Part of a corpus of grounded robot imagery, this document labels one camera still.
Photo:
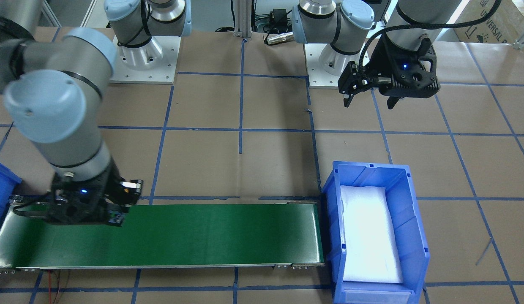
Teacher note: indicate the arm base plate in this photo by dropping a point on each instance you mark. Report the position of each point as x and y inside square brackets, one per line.
[324, 64]
[154, 63]

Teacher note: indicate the yellow push button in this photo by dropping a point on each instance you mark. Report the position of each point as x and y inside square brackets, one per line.
[115, 218]

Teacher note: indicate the white foam pad bin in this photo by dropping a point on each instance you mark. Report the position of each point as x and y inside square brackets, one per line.
[372, 254]

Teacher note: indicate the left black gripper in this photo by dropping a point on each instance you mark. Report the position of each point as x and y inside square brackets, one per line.
[383, 60]

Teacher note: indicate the black power adapter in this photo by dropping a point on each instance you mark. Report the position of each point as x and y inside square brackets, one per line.
[279, 17]

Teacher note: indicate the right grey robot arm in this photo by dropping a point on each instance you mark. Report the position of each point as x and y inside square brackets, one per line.
[52, 91]

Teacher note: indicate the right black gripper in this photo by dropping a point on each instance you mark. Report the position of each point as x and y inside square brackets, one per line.
[113, 188]

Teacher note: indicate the cardboard box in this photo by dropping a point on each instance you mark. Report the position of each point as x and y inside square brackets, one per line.
[505, 26]

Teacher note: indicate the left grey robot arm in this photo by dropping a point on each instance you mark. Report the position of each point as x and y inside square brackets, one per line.
[348, 23]

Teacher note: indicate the green conveyor belt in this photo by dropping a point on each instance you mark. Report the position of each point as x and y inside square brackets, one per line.
[170, 236]

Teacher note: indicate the blue plastic bin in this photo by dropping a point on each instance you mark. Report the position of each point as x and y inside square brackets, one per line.
[8, 181]
[407, 223]

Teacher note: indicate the aluminium frame post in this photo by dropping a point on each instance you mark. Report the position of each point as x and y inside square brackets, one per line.
[243, 16]

